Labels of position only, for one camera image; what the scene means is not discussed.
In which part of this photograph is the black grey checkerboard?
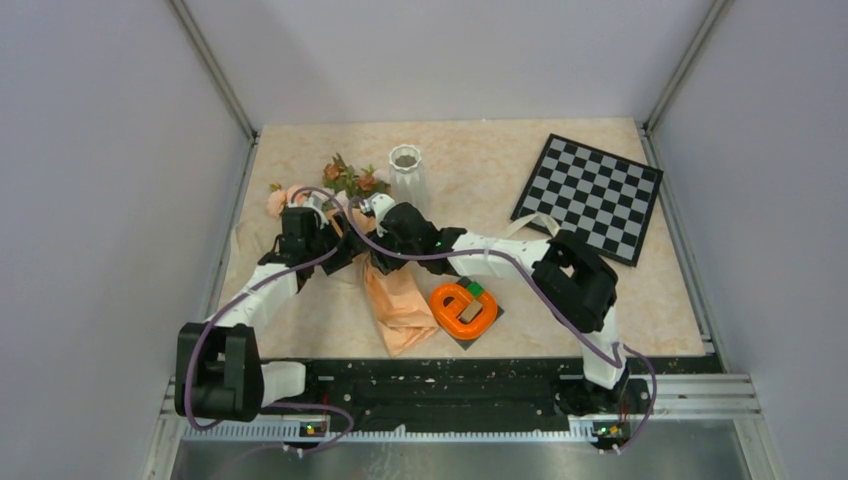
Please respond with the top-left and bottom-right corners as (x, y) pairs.
(510, 134), (664, 267)

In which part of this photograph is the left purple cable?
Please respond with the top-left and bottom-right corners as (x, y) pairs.
(182, 186), (372, 458)

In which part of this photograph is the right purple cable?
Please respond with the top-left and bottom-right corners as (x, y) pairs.
(347, 195), (658, 452)

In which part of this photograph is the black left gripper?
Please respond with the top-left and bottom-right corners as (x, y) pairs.
(306, 211), (369, 274)

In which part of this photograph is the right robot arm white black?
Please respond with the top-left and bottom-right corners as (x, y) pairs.
(357, 194), (627, 412)

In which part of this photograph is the green cube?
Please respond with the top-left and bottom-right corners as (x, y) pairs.
(466, 282), (485, 298)

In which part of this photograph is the orange paper flower bouquet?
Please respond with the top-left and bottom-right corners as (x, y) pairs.
(279, 154), (438, 357)

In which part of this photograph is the tan wooden block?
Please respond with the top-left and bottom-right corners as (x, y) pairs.
(459, 300), (483, 324)

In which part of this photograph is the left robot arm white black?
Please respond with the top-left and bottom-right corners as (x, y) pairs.
(174, 207), (364, 428)

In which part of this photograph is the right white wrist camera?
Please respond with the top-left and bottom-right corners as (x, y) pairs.
(359, 193), (396, 236)

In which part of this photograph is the purple cable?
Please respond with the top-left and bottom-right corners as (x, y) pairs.
(347, 195), (658, 452)
(182, 186), (372, 458)

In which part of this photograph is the white ribbed vase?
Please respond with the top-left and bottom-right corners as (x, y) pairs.
(389, 144), (429, 212)

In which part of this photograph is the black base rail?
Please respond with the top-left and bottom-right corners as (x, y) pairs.
(293, 358), (651, 433)

